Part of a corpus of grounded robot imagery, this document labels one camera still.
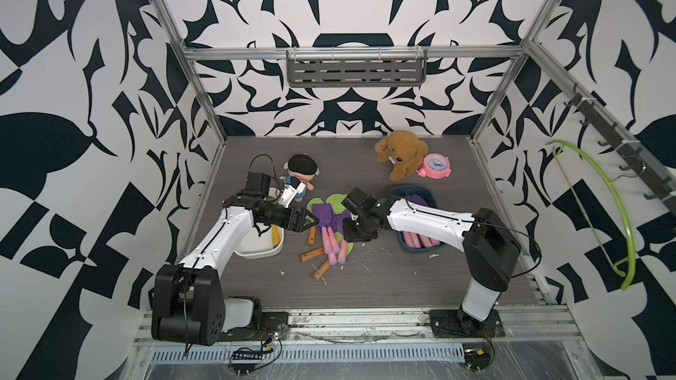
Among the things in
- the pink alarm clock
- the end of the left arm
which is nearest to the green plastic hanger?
the pink alarm clock

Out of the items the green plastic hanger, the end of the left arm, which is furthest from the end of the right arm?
the green plastic hanger

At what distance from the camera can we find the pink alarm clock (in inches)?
42.3

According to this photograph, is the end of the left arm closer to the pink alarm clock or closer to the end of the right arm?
the end of the right arm
